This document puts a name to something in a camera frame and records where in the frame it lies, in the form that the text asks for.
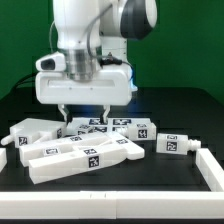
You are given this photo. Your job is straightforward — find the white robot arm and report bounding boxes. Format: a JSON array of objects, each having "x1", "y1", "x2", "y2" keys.
[{"x1": 35, "y1": 0, "x2": 157, "y2": 122}]

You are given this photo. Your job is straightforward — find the front long chair side piece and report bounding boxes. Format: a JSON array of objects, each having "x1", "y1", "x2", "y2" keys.
[{"x1": 29, "y1": 139, "x2": 145, "y2": 184}]

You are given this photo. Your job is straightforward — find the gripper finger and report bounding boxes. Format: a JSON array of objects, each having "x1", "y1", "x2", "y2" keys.
[
  {"x1": 58, "y1": 104, "x2": 72, "y2": 124},
  {"x1": 100, "y1": 105, "x2": 111, "y2": 124}
]

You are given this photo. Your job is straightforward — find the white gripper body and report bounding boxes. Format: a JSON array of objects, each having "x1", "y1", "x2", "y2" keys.
[{"x1": 35, "y1": 52, "x2": 132, "y2": 106}]

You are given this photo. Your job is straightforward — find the white chair seat block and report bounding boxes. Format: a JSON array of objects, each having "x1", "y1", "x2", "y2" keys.
[{"x1": 1, "y1": 118, "x2": 67, "y2": 148}]

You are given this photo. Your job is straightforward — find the white left border block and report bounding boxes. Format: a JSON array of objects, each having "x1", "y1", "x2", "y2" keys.
[{"x1": 0, "y1": 148, "x2": 7, "y2": 172}]

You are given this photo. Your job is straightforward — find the long chair side piece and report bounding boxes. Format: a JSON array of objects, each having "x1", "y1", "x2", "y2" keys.
[
  {"x1": 19, "y1": 132, "x2": 131, "y2": 167},
  {"x1": 29, "y1": 139, "x2": 145, "y2": 184}
]

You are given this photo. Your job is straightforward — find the white border rail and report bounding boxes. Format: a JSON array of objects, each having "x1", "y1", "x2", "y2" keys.
[
  {"x1": 196, "y1": 148, "x2": 224, "y2": 192},
  {"x1": 0, "y1": 191, "x2": 224, "y2": 219}
]

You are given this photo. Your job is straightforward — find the white front border rail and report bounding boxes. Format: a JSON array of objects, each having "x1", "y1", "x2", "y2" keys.
[{"x1": 0, "y1": 191, "x2": 224, "y2": 219}]

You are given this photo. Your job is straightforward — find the white right border rail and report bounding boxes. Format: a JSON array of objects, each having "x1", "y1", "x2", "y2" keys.
[{"x1": 196, "y1": 148, "x2": 224, "y2": 192}]

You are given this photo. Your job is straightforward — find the rear long chair side piece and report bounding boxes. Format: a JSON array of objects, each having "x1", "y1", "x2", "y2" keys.
[{"x1": 19, "y1": 132, "x2": 131, "y2": 167}]

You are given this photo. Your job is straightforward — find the grey cable on stand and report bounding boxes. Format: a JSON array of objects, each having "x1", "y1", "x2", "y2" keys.
[{"x1": 48, "y1": 21, "x2": 56, "y2": 54}]

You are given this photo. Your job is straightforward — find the black cables on table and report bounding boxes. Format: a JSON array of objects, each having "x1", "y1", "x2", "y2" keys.
[{"x1": 11, "y1": 73, "x2": 38, "y2": 93}]

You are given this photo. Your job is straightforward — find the flat white tagged base plate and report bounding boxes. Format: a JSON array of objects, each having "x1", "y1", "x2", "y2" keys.
[{"x1": 66, "y1": 116, "x2": 153, "y2": 136}]

